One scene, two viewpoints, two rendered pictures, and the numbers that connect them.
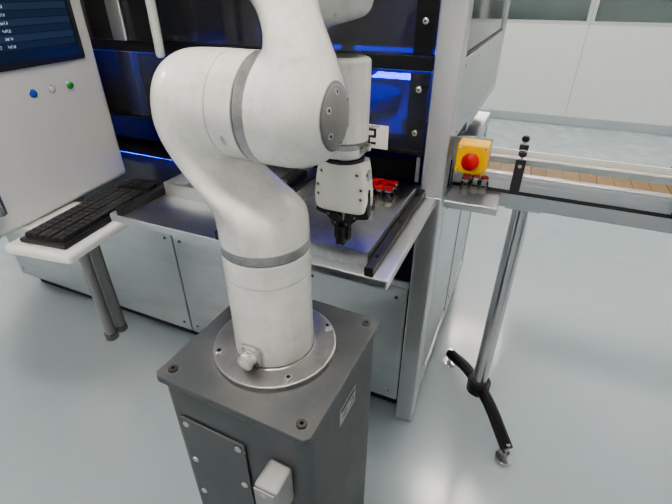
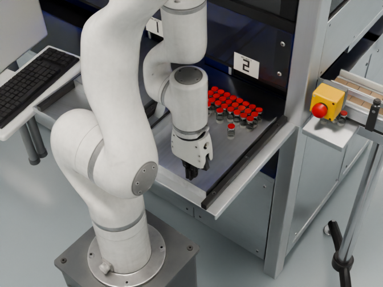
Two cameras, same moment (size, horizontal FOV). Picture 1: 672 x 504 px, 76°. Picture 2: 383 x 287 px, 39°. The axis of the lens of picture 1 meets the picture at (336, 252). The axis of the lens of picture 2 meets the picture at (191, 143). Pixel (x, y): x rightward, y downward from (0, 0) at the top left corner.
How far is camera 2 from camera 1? 0.71 m
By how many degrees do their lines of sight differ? 19
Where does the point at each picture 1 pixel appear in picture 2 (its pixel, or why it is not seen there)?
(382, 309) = (253, 192)
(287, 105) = (113, 183)
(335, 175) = (182, 142)
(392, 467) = not seen: outside the picture
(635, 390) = not seen: outside the picture
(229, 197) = (92, 195)
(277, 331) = (121, 258)
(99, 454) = (23, 255)
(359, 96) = (195, 106)
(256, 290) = (107, 239)
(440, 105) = (299, 60)
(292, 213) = (127, 206)
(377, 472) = not seen: outside the picture
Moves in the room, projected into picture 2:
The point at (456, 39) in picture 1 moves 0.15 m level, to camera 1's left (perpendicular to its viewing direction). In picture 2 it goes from (312, 17) to (251, 11)
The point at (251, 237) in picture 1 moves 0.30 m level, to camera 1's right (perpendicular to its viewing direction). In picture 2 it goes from (102, 218) to (247, 245)
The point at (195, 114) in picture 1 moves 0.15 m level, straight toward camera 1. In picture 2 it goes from (71, 164) to (64, 229)
